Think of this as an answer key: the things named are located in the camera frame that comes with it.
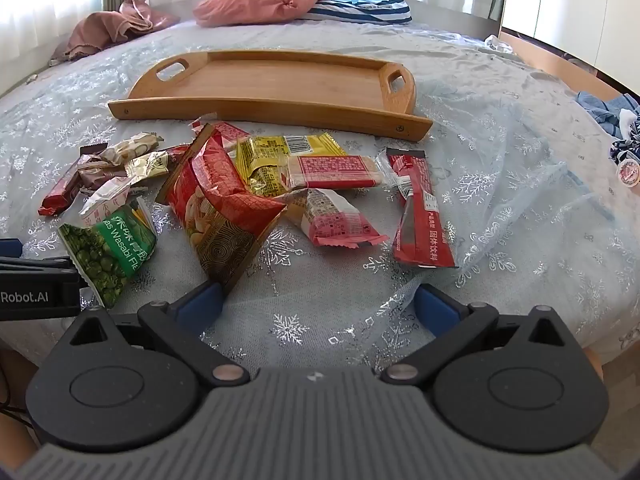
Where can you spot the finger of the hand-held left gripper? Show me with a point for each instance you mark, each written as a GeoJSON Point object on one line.
{"type": "Point", "coordinates": [10, 247]}

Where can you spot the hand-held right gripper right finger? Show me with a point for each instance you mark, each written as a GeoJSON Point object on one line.
{"type": "Point", "coordinates": [435, 310]}

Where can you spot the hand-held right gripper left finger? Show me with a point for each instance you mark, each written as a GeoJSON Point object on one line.
{"type": "Point", "coordinates": [197, 307]}

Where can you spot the dark red bar packet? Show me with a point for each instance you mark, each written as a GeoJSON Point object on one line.
{"type": "Point", "coordinates": [62, 190]}

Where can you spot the green pea snack packet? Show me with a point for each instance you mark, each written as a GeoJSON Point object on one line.
{"type": "Point", "coordinates": [110, 250]}

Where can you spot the long red stick sachet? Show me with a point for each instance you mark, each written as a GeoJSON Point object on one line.
{"type": "Point", "coordinates": [420, 210]}

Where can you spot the large red peanut packet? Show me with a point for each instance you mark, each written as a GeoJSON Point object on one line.
{"type": "Point", "coordinates": [220, 200]}

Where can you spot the pink white snack packet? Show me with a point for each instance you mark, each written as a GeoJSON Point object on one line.
{"type": "Point", "coordinates": [335, 220]}

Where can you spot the gold snack packet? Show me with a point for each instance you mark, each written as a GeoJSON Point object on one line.
{"type": "Point", "coordinates": [150, 162]}

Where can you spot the cream wafer packet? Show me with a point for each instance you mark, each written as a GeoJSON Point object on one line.
{"type": "Point", "coordinates": [132, 147]}

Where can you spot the yellow snack packet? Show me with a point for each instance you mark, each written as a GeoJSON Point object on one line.
{"type": "Point", "coordinates": [265, 152]}

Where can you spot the red label cracker packet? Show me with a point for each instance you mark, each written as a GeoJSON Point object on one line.
{"type": "Point", "coordinates": [330, 170]}

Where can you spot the small red snack packet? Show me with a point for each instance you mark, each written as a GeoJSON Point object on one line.
{"type": "Point", "coordinates": [230, 132]}

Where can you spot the wooden tray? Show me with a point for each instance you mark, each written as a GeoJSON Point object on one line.
{"type": "Point", "coordinates": [280, 80]}

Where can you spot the dusty pink garment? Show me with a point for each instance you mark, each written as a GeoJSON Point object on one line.
{"type": "Point", "coordinates": [100, 27]}

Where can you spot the small round cup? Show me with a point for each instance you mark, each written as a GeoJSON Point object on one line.
{"type": "Point", "coordinates": [629, 172]}

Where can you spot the light blue cloth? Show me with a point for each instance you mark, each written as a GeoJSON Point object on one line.
{"type": "Point", "coordinates": [600, 110]}

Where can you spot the crumpled white plastic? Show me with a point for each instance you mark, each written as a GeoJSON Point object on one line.
{"type": "Point", "coordinates": [500, 43]}

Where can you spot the pink pillow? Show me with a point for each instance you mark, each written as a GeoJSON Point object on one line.
{"type": "Point", "coordinates": [250, 5]}

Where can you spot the blue striped pillow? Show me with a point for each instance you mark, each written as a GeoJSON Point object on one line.
{"type": "Point", "coordinates": [360, 7]}

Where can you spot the white wardrobe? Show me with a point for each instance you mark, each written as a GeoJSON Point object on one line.
{"type": "Point", "coordinates": [575, 0]}

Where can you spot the wooden bed frame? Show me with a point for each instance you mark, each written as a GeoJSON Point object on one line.
{"type": "Point", "coordinates": [550, 67]}

